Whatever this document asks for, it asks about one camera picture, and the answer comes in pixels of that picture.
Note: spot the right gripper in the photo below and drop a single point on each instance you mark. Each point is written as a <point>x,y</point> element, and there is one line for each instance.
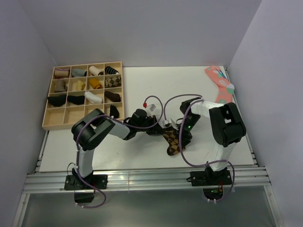
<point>186,138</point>

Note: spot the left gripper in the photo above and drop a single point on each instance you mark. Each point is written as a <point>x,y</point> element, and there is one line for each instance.
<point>156,129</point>

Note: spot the brown argyle sock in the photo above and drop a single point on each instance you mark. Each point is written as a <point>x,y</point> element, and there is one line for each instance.
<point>171,136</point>

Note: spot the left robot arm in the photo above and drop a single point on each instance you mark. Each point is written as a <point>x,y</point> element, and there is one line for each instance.
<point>91,130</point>

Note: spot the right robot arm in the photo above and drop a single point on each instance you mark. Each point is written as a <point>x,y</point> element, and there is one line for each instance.
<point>227,129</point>

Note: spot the black rolled sock bottom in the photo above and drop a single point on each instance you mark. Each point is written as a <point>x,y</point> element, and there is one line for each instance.
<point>114,113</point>

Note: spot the dark brown rolled sock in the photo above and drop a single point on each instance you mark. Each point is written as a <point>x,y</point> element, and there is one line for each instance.
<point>114,97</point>

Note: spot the pink patterned sock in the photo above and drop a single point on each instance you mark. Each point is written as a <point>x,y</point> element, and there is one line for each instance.
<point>225,87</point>

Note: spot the brown checkered rolled sock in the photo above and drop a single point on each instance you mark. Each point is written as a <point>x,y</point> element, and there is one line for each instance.
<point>113,82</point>

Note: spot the white rolled sock lower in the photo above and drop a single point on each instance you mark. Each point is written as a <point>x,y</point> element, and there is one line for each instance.
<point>93,98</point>

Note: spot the white rolled sock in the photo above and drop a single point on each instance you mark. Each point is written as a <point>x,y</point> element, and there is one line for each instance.
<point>95,71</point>
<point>93,98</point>

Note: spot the mustard rolled sock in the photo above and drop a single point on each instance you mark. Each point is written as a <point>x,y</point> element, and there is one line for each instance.
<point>95,84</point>

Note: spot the black white striped sock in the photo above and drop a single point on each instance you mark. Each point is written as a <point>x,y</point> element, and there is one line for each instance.
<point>111,71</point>

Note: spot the white rolled sock top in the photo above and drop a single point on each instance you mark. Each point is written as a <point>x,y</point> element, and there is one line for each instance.
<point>95,71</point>

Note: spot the pale yellow rolled sock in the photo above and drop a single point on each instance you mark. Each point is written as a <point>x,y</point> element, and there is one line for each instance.
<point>80,85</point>

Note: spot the wooden compartment tray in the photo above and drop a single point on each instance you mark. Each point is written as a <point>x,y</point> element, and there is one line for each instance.
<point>65,116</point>

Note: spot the grey rolled sock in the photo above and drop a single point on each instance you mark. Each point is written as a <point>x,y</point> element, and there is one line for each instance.
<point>77,72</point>

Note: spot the black sock far left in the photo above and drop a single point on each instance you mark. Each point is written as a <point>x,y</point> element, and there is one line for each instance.
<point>57,101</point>

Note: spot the taupe rolled sock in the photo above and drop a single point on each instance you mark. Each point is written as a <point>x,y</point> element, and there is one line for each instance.
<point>60,86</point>

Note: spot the beige purple-trim rolled sock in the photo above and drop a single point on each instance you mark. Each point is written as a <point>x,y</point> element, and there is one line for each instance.
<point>61,73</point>

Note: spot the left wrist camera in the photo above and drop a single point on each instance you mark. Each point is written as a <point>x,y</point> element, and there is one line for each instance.
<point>149,108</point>

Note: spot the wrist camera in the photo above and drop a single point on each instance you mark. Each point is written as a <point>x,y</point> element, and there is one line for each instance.
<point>149,108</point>
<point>169,124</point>

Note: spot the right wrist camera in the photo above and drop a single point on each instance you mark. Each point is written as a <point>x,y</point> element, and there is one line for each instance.
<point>169,124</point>

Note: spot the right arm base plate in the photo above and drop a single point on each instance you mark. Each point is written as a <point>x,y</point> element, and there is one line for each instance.
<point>215,179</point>

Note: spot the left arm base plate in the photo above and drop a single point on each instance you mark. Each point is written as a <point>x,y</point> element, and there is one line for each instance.
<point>82,192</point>

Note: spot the aluminium rail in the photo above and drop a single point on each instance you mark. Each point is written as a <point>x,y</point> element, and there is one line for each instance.
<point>143,180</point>

